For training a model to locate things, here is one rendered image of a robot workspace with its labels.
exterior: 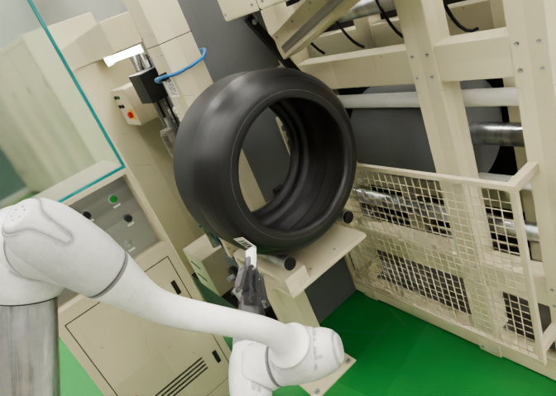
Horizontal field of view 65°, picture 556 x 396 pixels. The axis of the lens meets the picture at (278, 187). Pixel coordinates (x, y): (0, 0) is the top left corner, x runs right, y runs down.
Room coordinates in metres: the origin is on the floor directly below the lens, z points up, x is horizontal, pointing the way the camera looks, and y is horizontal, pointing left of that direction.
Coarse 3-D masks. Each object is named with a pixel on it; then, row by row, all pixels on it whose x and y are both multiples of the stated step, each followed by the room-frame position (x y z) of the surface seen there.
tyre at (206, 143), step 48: (240, 96) 1.25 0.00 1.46; (288, 96) 1.28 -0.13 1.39; (336, 96) 1.41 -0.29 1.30; (192, 144) 1.25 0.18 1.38; (240, 144) 1.19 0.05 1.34; (336, 144) 1.50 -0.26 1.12; (192, 192) 1.23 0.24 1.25; (240, 192) 1.16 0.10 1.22; (288, 192) 1.56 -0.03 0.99; (336, 192) 1.33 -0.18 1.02; (288, 240) 1.20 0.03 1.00
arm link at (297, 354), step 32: (128, 256) 0.72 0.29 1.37; (128, 288) 0.68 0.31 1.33; (160, 288) 0.75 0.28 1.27; (160, 320) 0.71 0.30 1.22; (192, 320) 0.72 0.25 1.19; (224, 320) 0.72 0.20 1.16; (256, 320) 0.74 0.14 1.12; (288, 352) 0.73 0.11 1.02; (320, 352) 0.73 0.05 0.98; (288, 384) 0.75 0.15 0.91
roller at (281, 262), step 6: (264, 258) 1.32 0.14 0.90; (270, 258) 1.28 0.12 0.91; (276, 258) 1.25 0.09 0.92; (282, 258) 1.23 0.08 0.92; (288, 258) 1.22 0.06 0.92; (294, 258) 1.23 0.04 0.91; (276, 264) 1.25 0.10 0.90; (282, 264) 1.22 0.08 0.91; (288, 264) 1.21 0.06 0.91; (294, 264) 1.22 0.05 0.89
